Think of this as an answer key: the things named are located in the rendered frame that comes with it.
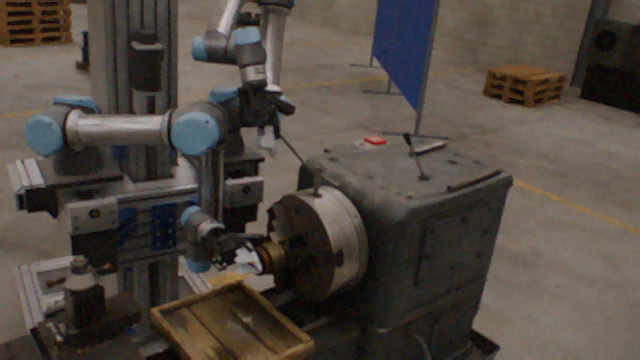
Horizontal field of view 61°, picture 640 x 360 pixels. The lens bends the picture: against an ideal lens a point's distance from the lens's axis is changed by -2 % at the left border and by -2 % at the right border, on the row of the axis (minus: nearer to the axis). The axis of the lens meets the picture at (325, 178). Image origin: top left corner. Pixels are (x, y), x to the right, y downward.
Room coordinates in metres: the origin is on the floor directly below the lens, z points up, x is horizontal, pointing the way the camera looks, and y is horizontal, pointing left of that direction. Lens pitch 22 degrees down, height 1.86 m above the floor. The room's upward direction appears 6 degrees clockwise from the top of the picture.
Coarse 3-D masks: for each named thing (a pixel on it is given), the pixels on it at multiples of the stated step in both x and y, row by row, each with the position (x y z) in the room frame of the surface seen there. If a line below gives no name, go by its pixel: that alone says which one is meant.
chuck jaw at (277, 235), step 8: (280, 200) 1.44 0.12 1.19; (272, 208) 1.39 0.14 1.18; (280, 208) 1.40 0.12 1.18; (272, 216) 1.39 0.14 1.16; (280, 216) 1.39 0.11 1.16; (288, 216) 1.40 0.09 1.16; (272, 224) 1.36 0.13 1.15; (280, 224) 1.37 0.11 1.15; (288, 224) 1.38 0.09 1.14; (272, 232) 1.34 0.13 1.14; (280, 232) 1.35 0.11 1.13; (288, 232) 1.36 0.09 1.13; (280, 240) 1.33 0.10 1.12; (288, 240) 1.37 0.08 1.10
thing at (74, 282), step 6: (90, 270) 1.04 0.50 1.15; (66, 276) 1.02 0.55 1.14; (72, 276) 1.01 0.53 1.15; (78, 276) 1.01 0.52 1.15; (84, 276) 1.02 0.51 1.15; (90, 276) 1.03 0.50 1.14; (96, 276) 1.04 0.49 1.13; (66, 282) 1.01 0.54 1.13; (72, 282) 1.00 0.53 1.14; (78, 282) 1.01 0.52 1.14; (84, 282) 1.01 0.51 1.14; (90, 282) 1.02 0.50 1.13; (96, 282) 1.03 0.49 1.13; (66, 288) 1.00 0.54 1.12; (72, 288) 1.00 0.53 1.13; (78, 288) 1.00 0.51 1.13; (84, 288) 1.01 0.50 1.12
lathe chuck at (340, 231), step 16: (304, 192) 1.41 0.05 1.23; (320, 192) 1.41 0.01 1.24; (288, 208) 1.40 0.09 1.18; (304, 208) 1.35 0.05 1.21; (320, 208) 1.33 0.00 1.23; (336, 208) 1.35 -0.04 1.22; (304, 224) 1.35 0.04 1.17; (320, 224) 1.30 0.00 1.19; (336, 224) 1.31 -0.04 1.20; (352, 224) 1.34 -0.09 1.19; (304, 240) 1.43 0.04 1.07; (320, 240) 1.30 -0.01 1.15; (336, 240) 1.28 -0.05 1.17; (352, 240) 1.31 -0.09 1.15; (352, 256) 1.29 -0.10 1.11; (304, 272) 1.34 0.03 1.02; (320, 272) 1.29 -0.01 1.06; (336, 272) 1.25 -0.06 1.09; (352, 272) 1.29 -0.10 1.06; (304, 288) 1.33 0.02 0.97; (320, 288) 1.28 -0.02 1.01; (336, 288) 1.27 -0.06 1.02
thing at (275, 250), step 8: (272, 240) 1.32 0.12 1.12; (256, 248) 1.28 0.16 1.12; (264, 248) 1.28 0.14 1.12; (272, 248) 1.28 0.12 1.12; (280, 248) 1.29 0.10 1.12; (264, 256) 1.25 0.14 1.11; (272, 256) 1.26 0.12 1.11; (280, 256) 1.27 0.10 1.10; (264, 264) 1.24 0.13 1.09; (272, 264) 1.26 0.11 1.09; (280, 264) 1.27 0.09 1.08; (264, 272) 1.24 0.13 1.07; (272, 272) 1.26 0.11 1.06; (280, 272) 1.28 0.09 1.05
